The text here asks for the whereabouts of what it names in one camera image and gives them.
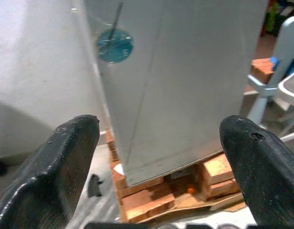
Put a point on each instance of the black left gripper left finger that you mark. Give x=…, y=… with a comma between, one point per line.
x=42, y=181

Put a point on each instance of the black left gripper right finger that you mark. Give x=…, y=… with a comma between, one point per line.
x=268, y=181

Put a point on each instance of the grey fridge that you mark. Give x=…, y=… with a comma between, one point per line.
x=185, y=83

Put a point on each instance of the red clay brick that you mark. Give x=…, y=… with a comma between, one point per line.
x=261, y=70
x=215, y=167
x=111, y=143
x=223, y=189
x=142, y=186
x=146, y=202

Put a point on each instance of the small black floor object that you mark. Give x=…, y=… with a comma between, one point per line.
x=95, y=186

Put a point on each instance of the brown cardboard sheet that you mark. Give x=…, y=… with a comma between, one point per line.
x=196, y=204

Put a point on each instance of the small orange object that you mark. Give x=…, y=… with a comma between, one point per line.
x=191, y=190

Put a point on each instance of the blue tape piece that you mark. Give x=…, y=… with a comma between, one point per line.
x=275, y=60

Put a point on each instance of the pale blue plastic chair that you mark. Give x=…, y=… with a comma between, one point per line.
x=288, y=43

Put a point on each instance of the teal round sticker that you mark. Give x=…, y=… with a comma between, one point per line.
x=115, y=47

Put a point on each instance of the green background object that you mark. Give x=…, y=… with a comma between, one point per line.
x=275, y=16

